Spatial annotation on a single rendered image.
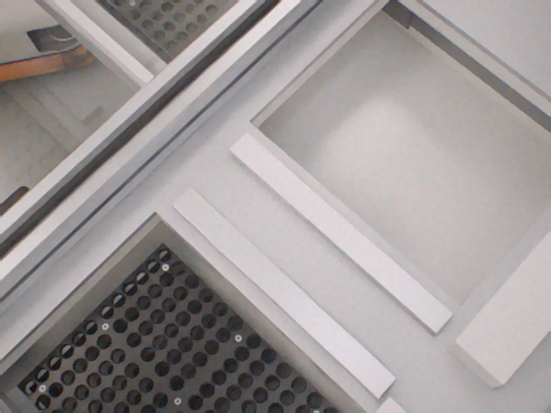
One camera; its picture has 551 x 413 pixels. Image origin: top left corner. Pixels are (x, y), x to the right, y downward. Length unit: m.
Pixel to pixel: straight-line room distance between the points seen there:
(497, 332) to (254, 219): 0.22
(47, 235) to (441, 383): 0.33
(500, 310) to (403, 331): 0.08
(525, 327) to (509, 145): 0.27
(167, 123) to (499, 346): 0.32
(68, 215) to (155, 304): 0.12
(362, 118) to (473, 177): 0.13
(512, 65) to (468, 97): 0.12
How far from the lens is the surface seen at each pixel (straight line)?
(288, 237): 0.62
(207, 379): 0.65
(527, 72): 0.71
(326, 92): 0.80
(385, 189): 0.76
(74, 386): 0.67
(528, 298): 0.59
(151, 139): 0.61
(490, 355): 0.58
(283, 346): 0.71
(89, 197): 0.61
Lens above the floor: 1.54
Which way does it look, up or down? 72 degrees down
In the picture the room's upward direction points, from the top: 6 degrees counter-clockwise
